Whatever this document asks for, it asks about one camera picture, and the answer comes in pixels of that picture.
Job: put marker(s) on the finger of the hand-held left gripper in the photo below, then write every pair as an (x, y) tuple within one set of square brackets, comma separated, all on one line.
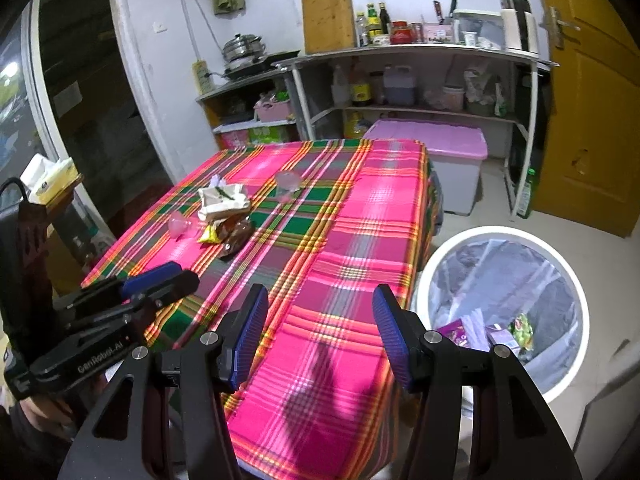
[(170, 287), (150, 275)]

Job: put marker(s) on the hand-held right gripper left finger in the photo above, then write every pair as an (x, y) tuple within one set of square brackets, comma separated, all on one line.
[(250, 340)]

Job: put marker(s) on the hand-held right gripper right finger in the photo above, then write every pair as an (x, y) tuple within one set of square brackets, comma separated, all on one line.
[(392, 340)]

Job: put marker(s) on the purple snack packet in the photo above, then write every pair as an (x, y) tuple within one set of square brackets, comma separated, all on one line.
[(455, 332)]

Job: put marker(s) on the yellow snack wrapper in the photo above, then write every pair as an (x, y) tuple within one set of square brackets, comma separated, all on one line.
[(210, 234)]

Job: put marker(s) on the cream paper bag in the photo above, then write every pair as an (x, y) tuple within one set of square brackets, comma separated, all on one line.
[(222, 202)]

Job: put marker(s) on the purple carton box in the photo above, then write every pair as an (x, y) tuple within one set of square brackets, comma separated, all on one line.
[(500, 335)]

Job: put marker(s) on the clear plastic bin liner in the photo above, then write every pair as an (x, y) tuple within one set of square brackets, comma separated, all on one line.
[(500, 280)]

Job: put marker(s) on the green snack wrapper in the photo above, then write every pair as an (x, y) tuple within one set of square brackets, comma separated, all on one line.
[(522, 330)]

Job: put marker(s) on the pinkish clear plastic cup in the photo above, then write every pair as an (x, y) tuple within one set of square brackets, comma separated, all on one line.
[(287, 182)]

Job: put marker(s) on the white round waste bin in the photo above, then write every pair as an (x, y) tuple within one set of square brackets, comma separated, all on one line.
[(589, 310)]

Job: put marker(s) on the person's left hand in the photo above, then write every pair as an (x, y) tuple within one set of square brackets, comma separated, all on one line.
[(42, 410)]

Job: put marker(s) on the pink green plaid tablecloth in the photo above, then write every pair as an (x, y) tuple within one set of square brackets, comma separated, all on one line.
[(350, 220)]

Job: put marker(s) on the tissue box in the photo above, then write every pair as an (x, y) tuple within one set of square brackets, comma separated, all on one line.
[(47, 180)]

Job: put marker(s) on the low wooden shelf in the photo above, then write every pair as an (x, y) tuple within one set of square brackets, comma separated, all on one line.
[(210, 105)]

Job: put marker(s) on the green bottle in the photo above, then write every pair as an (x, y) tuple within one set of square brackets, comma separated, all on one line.
[(527, 197)]

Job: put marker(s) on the storage box with pink lid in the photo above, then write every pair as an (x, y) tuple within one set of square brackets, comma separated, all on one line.
[(430, 140)]

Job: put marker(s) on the yellowed power strip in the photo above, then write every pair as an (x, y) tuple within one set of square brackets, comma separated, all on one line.
[(200, 77)]

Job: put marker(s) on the pink plastic basket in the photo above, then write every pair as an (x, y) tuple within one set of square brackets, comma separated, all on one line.
[(274, 110)]

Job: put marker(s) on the grey metal shelf rack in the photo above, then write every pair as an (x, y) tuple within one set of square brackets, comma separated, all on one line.
[(300, 95)]

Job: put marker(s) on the black induction cooker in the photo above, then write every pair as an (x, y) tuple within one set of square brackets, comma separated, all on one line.
[(260, 62)]

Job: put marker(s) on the steel pot with lid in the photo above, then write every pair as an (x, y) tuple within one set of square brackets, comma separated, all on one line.
[(242, 47)]

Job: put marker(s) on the brown bottle yellow label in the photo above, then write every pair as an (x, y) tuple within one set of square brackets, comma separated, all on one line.
[(359, 90)]

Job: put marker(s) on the purple liquid plastic jug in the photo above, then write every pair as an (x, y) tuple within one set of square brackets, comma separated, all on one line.
[(400, 87)]

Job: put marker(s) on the white plastic bottle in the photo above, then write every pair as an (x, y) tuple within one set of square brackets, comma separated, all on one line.
[(340, 90)]

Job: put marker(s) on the yellow wooden door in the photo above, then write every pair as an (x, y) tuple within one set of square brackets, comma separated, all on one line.
[(590, 135)]

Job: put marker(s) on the red jar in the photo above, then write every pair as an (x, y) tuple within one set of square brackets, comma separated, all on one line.
[(400, 33)]

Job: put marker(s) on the small glass jar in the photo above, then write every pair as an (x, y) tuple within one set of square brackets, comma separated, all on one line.
[(417, 33)]

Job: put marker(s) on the wooden cutting board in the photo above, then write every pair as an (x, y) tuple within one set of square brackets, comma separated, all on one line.
[(327, 20)]

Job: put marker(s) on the small white cup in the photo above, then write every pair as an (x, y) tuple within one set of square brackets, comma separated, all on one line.
[(470, 38)]

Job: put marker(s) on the clear glass bottle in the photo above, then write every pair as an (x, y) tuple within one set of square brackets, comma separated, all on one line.
[(362, 30)]

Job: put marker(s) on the yellow label oil bottle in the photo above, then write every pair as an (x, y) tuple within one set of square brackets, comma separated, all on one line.
[(374, 25)]

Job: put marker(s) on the dark sauce bottle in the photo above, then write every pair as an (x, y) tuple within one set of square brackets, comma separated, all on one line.
[(384, 20)]

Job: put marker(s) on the clear plastic container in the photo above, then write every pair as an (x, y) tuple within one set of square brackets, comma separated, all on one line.
[(482, 25)]

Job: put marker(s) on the white black electric kettle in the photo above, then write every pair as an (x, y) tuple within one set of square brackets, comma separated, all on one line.
[(512, 30)]

